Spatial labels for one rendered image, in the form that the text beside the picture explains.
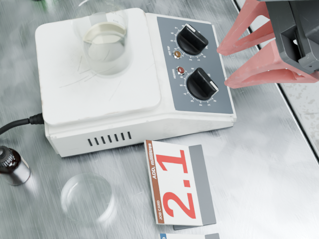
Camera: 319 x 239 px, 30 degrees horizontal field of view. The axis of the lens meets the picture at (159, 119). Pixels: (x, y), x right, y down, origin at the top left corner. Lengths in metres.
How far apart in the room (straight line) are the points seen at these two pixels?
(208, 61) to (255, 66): 0.16
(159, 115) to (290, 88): 0.17
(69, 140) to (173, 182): 0.12
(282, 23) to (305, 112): 0.21
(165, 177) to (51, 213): 0.13
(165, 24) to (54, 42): 0.12
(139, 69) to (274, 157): 0.18
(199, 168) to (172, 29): 0.16
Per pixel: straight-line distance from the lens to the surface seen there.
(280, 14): 0.50
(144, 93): 0.59
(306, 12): 0.48
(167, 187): 0.62
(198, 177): 0.65
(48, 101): 0.61
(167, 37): 0.65
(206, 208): 0.64
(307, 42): 0.48
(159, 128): 0.63
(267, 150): 0.66
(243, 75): 0.53
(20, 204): 0.67
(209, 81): 0.62
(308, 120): 0.68
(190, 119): 0.62
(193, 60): 0.65
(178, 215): 0.61
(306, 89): 0.70
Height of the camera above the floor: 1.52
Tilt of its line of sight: 66 degrees down
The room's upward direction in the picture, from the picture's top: 9 degrees counter-clockwise
